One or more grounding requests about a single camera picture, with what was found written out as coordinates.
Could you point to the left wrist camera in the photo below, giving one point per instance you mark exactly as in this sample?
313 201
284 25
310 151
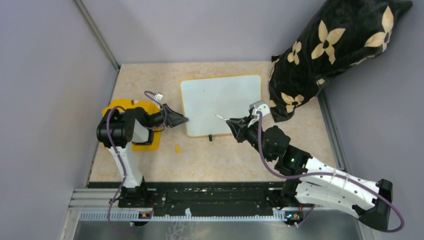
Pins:
158 97

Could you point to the yellow folded cloth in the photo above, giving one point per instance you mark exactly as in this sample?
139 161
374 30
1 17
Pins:
133 121

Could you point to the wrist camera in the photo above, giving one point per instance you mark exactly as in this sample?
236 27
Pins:
255 109
158 97

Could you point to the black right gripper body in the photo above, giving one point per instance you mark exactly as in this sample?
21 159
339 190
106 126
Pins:
250 132

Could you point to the white whiteboard yellow rim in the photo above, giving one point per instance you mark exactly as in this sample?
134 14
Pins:
227 96

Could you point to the aluminium frame post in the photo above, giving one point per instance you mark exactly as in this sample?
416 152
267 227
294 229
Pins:
95 31

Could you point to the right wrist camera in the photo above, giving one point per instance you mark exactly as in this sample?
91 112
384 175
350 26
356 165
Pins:
255 109

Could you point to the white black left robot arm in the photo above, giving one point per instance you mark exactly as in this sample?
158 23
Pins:
132 183

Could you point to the black floral pillow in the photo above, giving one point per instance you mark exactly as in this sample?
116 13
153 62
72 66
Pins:
341 35

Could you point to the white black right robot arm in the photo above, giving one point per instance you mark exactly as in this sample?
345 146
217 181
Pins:
309 181

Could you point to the white marker pen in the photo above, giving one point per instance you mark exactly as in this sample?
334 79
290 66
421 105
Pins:
221 117

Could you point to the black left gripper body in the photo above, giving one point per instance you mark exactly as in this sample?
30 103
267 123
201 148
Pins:
162 118

